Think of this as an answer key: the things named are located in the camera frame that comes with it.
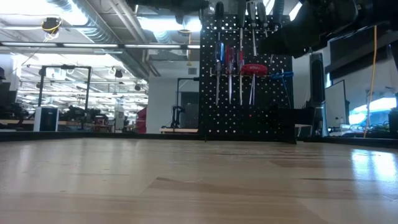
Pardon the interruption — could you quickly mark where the black metal pegboard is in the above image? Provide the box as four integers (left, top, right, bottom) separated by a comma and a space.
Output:
198, 12, 294, 143

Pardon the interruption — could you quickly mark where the black jointed arm device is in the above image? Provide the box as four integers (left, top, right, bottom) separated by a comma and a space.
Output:
170, 105, 187, 129

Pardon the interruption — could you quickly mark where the red clear handle screwdriver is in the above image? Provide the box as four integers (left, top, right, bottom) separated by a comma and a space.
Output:
224, 44, 235, 105
235, 49, 246, 106

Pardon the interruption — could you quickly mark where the red T-handle hex key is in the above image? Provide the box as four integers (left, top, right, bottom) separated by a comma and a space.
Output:
248, 74, 254, 106
241, 63, 269, 106

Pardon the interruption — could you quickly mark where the black doorway frame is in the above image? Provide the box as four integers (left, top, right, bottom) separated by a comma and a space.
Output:
176, 77, 200, 129

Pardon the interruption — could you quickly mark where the silver ventilation duct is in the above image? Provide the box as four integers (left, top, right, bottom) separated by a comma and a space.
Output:
46, 0, 150, 80

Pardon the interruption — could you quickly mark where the black metal stand frame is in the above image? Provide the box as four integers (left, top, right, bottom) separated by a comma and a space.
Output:
37, 64, 93, 131

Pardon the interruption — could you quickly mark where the black ceiling device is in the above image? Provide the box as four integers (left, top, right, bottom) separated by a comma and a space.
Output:
41, 17, 63, 42

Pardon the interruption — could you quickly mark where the red cabinet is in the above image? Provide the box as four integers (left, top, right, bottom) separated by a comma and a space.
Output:
136, 107, 147, 134

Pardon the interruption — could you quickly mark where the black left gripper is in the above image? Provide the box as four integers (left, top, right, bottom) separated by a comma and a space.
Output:
125, 0, 210, 25

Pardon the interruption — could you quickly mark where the blue clear handle screwdriver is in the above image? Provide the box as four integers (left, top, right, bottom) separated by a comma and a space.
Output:
213, 40, 225, 106

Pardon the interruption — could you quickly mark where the black tall column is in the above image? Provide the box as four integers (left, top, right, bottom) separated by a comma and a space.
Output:
309, 52, 327, 138

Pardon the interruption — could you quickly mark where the white panel monitor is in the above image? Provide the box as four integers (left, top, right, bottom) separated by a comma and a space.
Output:
325, 80, 348, 128

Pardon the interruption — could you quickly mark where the silver wire tool rail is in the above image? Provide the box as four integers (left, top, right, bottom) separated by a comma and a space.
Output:
208, 68, 285, 79

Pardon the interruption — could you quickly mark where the grey black handle screwdriver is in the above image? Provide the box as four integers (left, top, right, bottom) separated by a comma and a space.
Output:
247, 1, 257, 57
256, 1, 269, 39

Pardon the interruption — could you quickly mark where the light wooden desk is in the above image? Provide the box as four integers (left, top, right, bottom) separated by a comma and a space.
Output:
159, 126, 200, 134

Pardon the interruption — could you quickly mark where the black plastic bin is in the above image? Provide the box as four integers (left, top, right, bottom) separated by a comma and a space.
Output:
269, 106, 315, 144

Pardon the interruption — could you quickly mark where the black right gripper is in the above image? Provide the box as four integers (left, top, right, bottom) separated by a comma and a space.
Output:
259, 0, 398, 59

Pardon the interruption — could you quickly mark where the white box cabinet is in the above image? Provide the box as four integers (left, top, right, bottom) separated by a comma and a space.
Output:
33, 106, 60, 133

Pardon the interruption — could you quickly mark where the long ceiling light bar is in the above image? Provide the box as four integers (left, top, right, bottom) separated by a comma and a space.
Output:
0, 42, 201, 50

